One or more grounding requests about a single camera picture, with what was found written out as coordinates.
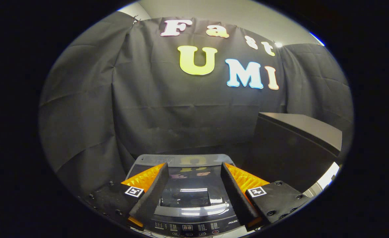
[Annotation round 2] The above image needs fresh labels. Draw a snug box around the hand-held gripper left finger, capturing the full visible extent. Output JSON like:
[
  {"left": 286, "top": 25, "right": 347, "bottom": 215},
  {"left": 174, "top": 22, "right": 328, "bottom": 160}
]
[{"left": 82, "top": 162, "right": 169, "bottom": 231}]

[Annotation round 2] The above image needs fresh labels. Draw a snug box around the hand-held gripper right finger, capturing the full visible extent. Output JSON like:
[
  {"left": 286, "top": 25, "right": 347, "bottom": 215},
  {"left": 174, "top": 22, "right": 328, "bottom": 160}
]
[{"left": 220, "top": 162, "right": 311, "bottom": 232}]

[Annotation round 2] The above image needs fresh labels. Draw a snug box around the dark washing machine lid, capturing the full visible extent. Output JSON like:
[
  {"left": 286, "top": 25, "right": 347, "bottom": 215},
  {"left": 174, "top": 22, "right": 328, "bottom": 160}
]
[{"left": 126, "top": 154, "right": 237, "bottom": 217}]

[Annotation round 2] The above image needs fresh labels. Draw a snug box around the dark grey washing machine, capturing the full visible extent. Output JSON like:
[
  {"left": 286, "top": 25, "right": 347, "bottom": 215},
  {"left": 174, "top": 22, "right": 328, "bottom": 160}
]
[{"left": 124, "top": 154, "right": 248, "bottom": 238}]

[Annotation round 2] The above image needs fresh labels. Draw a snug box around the silver cabinet with black top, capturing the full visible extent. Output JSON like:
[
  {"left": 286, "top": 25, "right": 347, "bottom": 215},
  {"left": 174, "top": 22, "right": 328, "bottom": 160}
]
[{"left": 241, "top": 112, "right": 343, "bottom": 199}]

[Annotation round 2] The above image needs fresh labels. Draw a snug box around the black backdrop cloth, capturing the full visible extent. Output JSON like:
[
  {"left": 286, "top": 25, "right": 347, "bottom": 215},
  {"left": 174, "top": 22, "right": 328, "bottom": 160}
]
[{"left": 39, "top": 11, "right": 354, "bottom": 196}]

